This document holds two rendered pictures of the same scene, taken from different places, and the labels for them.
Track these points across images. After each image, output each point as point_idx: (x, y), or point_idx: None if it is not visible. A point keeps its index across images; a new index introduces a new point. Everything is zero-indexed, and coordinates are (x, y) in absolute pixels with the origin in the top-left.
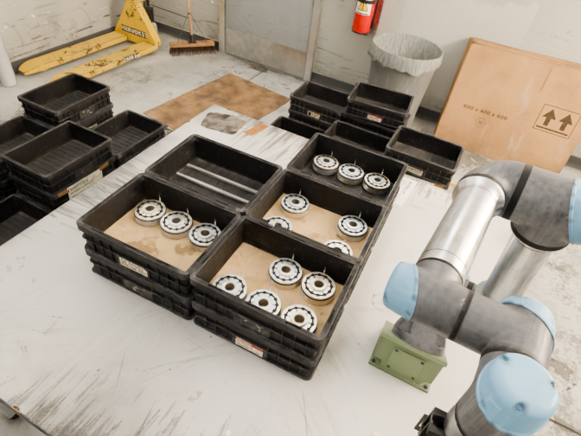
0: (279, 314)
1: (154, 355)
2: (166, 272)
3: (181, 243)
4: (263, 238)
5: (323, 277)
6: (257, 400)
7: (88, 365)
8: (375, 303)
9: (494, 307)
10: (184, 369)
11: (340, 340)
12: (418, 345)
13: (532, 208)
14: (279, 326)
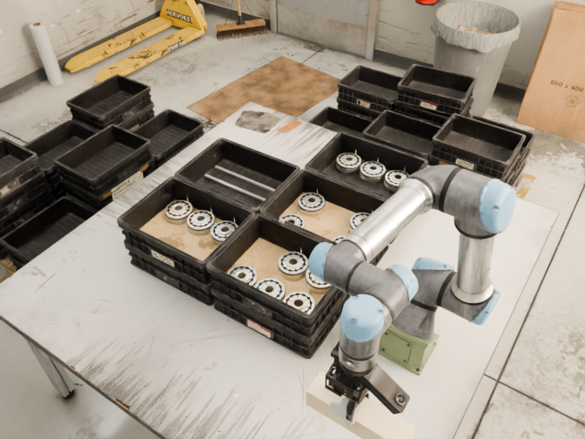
0: (283, 300)
1: (179, 333)
2: (187, 261)
3: (205, 239)
4: (275, 233)
5: None
6: (262, 373)
7: (126, 339)
8: None
9: (371, 270)
10: (204, 346)
11: None
12: (402, 327)
13: (454, 203)
14: (278, 307)
